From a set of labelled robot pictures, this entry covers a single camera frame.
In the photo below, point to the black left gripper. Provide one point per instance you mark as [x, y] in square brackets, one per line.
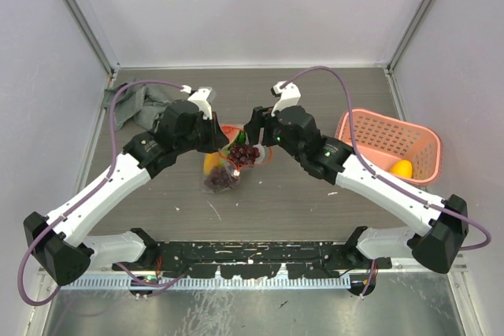
[216, 139]

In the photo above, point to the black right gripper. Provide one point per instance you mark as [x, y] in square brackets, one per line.
[253, 127]

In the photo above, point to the green custard apple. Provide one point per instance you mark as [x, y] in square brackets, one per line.
[241, 138]

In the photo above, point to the watermelon slice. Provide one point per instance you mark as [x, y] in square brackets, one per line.
[231, 132]

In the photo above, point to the orange mango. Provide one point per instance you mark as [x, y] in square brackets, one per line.
[211, 161]
[402, 168]

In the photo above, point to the clear zip top bag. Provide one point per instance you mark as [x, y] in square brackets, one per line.
[265, 158]

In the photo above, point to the dark red grape bunch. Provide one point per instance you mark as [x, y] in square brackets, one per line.
[219, 179]

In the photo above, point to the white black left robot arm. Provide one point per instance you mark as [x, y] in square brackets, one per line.
[60, 240]

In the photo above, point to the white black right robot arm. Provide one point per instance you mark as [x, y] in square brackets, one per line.
[435, 228]

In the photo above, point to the green crumpled cloth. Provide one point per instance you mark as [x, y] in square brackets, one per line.
[144, 105]

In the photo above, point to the pink plastic basket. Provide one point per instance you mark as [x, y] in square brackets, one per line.
[384, 140]

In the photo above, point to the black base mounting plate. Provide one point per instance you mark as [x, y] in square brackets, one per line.
[252, 260]

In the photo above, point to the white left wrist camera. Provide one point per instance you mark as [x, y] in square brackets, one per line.
[203, 98]

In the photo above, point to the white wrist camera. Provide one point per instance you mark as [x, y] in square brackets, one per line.
[203, 98]
[287, 96]

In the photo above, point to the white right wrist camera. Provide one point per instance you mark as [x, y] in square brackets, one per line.
[287, 96]

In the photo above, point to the white slotted cable duct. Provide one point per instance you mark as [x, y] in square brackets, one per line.
[281, 281]

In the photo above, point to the aluminium left frame post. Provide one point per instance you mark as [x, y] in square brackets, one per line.
[85, 18]

